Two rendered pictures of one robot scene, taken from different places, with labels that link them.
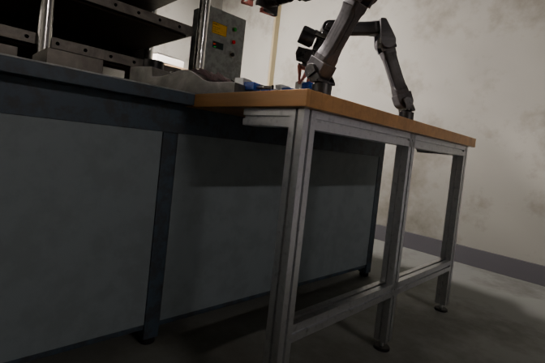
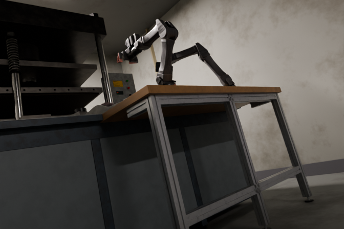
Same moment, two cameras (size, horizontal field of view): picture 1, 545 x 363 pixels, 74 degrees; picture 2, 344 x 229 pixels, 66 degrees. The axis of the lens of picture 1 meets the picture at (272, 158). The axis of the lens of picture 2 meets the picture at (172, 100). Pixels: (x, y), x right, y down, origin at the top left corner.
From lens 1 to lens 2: 0.40 m
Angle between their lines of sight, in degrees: 15
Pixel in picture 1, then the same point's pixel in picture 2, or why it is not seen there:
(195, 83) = (103, 110)
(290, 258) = (170, 175)
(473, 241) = (327, 156)
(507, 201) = (334, 120)
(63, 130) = (36, 152)
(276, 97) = (136, 95)
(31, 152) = (22, 167)
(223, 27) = (120, 81)
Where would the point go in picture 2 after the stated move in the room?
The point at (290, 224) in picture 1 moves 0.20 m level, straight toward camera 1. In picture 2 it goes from (163, 156) to (152, 157)
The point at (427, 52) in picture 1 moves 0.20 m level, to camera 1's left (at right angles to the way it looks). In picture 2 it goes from (247, 52) to (231, 56)
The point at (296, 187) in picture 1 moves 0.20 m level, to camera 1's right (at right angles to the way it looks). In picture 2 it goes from (159, 135) to (205, 124)
